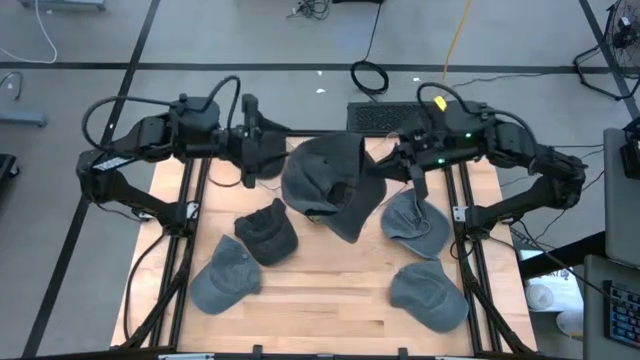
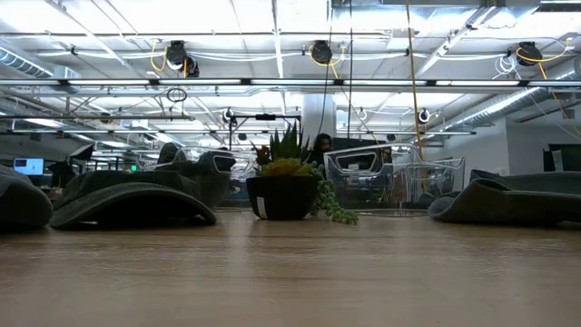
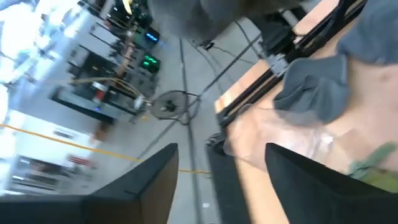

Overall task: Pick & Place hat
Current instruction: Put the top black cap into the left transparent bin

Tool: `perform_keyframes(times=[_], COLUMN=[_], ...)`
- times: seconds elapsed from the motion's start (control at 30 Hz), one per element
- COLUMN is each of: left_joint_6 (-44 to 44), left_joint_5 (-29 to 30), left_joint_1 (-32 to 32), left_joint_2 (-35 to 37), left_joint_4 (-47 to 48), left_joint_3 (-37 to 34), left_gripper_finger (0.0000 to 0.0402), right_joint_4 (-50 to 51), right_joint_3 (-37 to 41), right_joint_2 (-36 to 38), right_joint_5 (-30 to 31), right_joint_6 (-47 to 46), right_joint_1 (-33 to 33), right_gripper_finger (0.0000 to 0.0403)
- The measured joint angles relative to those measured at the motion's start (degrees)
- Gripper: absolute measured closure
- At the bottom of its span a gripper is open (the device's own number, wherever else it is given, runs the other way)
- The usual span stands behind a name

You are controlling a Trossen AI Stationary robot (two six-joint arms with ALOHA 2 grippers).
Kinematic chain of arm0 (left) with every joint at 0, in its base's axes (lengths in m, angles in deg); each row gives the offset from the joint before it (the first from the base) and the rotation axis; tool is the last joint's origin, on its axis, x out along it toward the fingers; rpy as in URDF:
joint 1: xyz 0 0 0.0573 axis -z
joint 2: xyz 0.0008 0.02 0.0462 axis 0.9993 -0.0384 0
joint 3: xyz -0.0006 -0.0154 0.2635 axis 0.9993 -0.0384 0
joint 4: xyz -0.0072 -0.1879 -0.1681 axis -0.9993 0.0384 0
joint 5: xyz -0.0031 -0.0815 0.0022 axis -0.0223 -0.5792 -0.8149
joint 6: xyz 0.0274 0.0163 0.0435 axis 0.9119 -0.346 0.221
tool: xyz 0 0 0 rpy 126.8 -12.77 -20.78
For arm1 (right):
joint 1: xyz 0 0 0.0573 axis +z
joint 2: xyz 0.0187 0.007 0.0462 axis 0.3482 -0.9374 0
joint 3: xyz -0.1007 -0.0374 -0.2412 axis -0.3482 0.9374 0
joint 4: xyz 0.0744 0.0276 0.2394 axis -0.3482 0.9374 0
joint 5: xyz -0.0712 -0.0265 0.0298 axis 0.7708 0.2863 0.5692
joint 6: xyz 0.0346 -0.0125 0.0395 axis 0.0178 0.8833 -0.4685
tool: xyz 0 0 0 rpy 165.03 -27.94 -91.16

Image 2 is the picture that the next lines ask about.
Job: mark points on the black baseball cap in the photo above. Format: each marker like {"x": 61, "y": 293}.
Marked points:
{"x": 209, "y": 177}
{"x": 131, "y": 200}
{"x": 499, "y": 204}

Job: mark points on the potted succulent plant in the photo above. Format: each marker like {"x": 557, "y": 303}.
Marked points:
{"x": 281, "y": 197}

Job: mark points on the person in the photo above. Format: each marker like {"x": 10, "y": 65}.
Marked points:
{"x": 323, "y": 145}

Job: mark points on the clear plastic bin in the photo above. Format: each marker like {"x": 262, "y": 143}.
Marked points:
{"x": 240, "y": 181}
{"x": 386, "y": 181}

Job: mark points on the long ceiling light strip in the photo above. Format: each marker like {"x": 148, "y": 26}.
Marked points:
{"x": 109, "y": 82}

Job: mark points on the black angled panel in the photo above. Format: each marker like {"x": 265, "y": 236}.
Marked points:
{"x": 81, "y": 152}

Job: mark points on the computer monitor blue screen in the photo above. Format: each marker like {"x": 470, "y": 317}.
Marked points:
{"x": 28, "y": 166}

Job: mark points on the black background camera rig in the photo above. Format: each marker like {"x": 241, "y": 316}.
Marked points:
{"x": 265, "y": 116}

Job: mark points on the silver ventilation duct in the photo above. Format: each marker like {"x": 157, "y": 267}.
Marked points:
{"x": 513, "y": 104}

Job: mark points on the dark wall screen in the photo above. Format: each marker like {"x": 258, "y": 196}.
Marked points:
{"x": 567, "y": 156}

